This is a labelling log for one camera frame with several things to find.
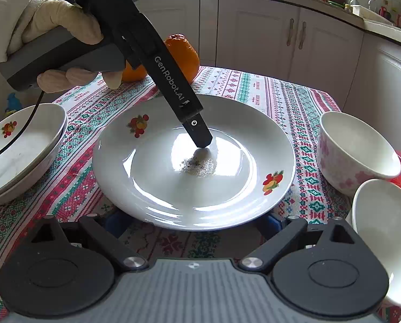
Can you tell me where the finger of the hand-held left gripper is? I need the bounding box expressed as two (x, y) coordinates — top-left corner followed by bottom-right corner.
(182, 109), (213, 149)

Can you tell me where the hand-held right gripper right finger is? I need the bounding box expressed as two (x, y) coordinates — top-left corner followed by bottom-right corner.
(237, 213), (363, 272)

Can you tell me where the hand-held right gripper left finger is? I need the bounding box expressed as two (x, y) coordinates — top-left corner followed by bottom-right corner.
(26, 209), (149, 271)

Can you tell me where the white fruit print plate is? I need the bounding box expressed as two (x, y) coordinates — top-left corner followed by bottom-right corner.
(92, 94), (296, 232)
(0, 118), (69, 206)
(0, 104), (68, 194)

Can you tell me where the white floral bowl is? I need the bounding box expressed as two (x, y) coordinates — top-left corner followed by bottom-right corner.
(316, 111), (401, 197)
(350, 178), (401, 307)

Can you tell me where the person's left forearm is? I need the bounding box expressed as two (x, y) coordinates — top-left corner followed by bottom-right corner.
(0, 0), (50, 69)

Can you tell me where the person's left hand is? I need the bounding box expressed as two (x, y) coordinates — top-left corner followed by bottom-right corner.
(20, 0), (124, 93)

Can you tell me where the orange with leaf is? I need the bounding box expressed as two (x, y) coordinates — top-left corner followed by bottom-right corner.
(121, 61), (148, 83)

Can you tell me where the bumpy orange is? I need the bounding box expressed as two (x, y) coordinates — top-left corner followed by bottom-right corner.
(163, 34), (200, 85)

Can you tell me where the patterned tablecloth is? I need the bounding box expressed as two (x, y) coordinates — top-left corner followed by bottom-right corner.
(0, 65), (401, 323)

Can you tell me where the blue plastic jug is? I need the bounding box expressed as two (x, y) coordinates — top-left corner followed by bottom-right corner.
(6, 92), (23, 113)

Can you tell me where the white plastic tray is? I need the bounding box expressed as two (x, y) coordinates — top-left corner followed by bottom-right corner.
(350, 4), (394, 25)

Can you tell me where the red bottle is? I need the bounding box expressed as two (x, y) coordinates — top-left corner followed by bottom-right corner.
(379, 1), (393, 21)

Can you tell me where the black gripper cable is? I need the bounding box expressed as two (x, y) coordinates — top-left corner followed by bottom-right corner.
(0, 89), (43, 163)

